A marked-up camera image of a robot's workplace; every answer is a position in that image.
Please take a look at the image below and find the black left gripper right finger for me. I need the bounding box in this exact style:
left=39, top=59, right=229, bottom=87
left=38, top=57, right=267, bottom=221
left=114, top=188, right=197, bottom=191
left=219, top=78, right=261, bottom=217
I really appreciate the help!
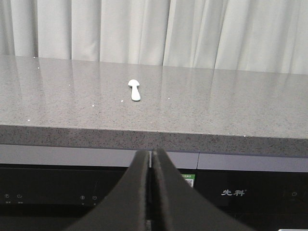
left=152, top=148, right=251, bottom=231

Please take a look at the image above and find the white curtain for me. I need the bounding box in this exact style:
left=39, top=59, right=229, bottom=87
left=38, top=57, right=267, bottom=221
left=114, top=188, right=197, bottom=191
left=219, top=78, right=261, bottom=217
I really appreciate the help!
left=0, top=0, right=308, bottom=74

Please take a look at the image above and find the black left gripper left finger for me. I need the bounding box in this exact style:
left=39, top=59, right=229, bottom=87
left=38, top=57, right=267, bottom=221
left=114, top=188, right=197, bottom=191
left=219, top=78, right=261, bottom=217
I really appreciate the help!
left=66, top=150, right=149, bottom=231

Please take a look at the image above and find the black drawer sterilizer cabinet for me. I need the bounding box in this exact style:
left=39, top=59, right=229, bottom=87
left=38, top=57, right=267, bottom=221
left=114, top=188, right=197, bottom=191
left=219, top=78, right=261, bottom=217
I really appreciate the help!
left=180, top=169, right=308, bottom=231

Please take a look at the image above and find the green energy label sticker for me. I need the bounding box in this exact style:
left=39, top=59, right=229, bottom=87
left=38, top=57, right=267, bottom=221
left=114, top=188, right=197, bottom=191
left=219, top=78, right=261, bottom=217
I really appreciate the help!
left=181, top=174, right=196, bottom=188

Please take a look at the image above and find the mint green plastic spoon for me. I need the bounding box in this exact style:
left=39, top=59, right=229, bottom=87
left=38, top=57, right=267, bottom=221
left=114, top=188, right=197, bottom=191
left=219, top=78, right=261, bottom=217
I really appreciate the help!
left=128, top=79, right=141, bottom=102

